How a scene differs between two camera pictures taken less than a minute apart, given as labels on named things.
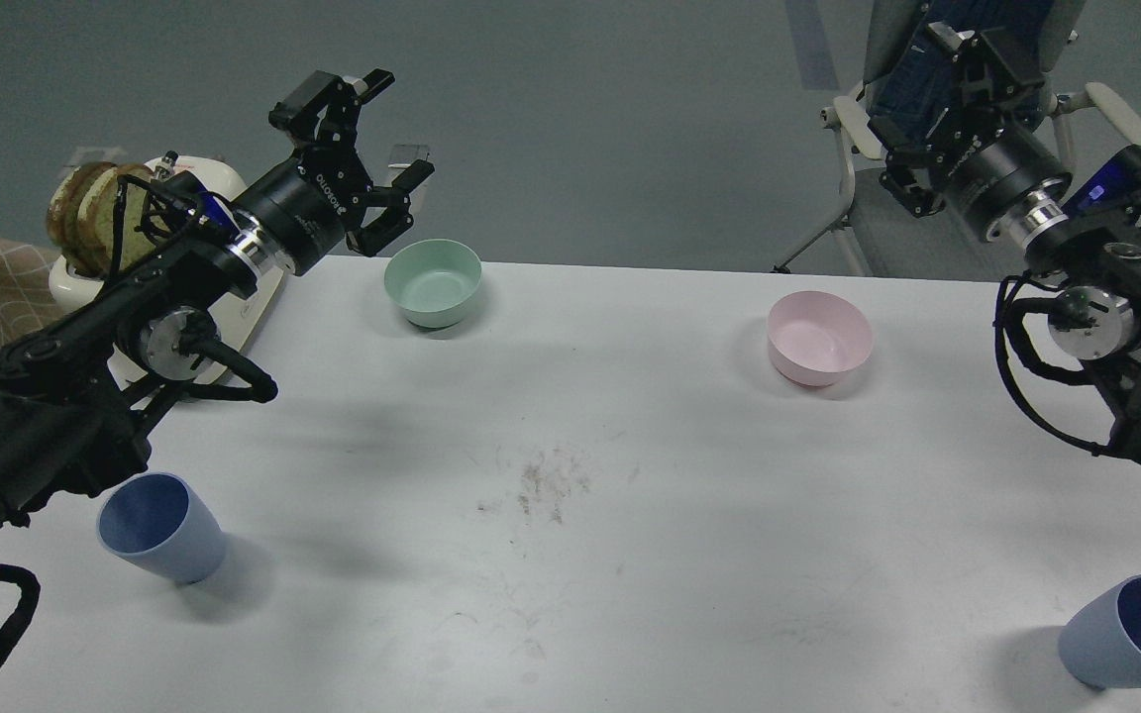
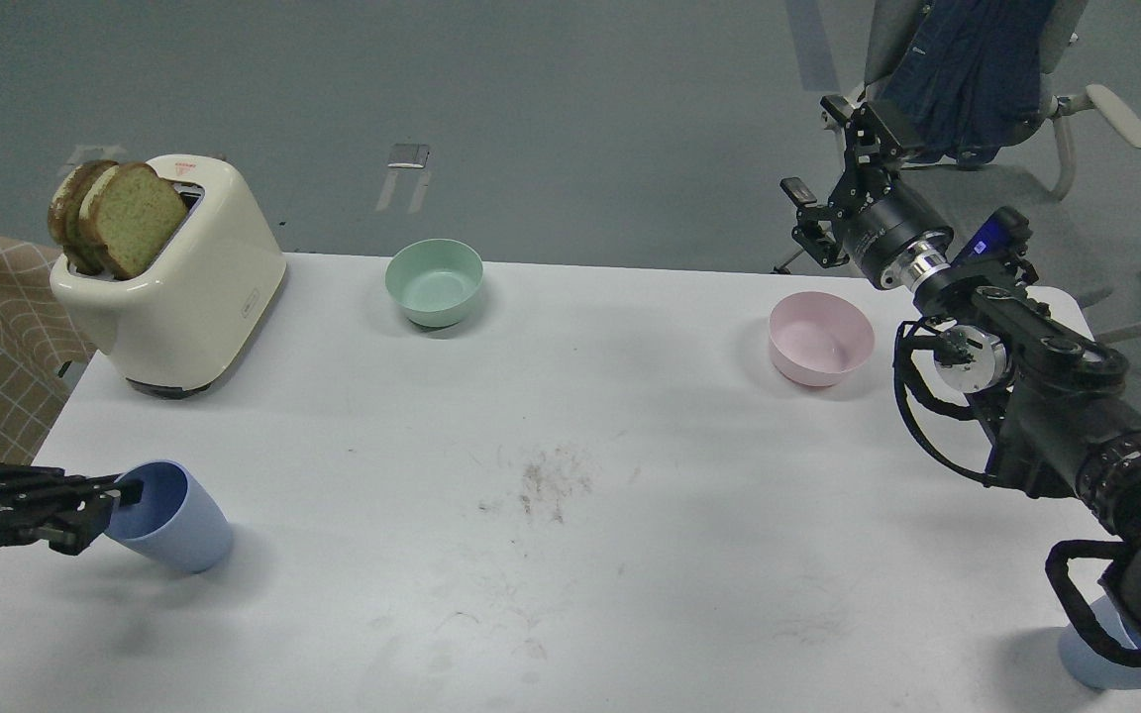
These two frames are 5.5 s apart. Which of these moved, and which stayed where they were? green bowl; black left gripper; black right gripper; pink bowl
Moved: black left gripper; black right gripper
Stayed: green bowl; pink bowl
